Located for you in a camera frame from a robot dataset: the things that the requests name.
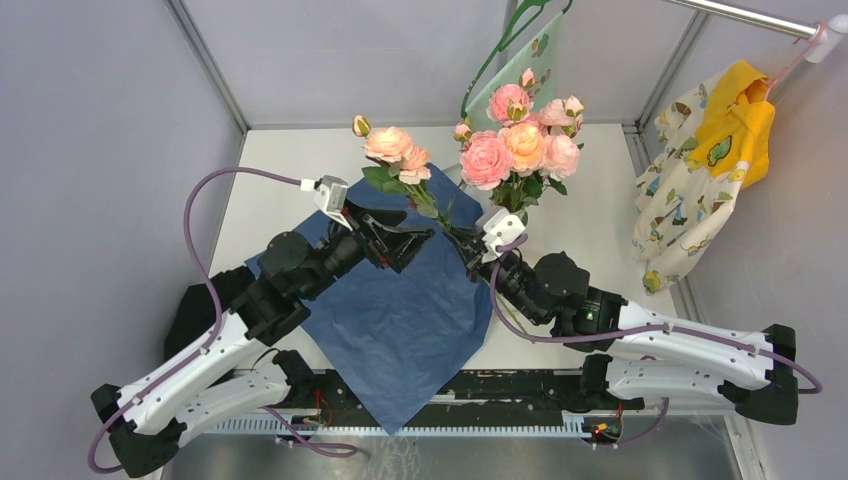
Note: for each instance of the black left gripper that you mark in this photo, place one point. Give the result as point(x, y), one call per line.
point(397, 249)

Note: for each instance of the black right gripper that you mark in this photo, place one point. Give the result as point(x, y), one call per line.
point(467, 241)

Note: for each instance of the blue wrapping paper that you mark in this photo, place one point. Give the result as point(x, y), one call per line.
point(397, 338)

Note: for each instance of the separated pink rose stem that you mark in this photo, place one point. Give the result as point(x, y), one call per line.
point(513, 104)

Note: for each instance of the pink flower bunch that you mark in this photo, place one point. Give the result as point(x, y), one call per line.
point(485, 160)

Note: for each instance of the cream ribbon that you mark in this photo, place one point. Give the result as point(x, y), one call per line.
point(507, 311)

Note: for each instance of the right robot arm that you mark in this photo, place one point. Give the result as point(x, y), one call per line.
point(633, 352)

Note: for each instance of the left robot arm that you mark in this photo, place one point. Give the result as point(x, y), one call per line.
point(148, 421)

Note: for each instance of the white ribbed vase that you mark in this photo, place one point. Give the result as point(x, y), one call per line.
point(522, 215)

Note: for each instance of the yellow patterned kids garment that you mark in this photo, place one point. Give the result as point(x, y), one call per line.
point(715, 143)

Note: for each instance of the pink clothes hanger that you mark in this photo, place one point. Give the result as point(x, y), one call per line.
point(792, 60)

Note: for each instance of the metal hanging rod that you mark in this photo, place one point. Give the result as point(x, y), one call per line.
point(822, 40)

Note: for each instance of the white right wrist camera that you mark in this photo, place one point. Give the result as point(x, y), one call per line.
point(499, 228)

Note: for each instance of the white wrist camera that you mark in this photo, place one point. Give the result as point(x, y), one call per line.
point(499, 228)
point(329, 196)

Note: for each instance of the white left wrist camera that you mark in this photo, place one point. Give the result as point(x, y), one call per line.
point(329, 196)

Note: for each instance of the white slotted cable duct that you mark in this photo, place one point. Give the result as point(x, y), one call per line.
point(267, 424)

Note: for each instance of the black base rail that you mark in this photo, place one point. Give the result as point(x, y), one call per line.
point(472, 398)

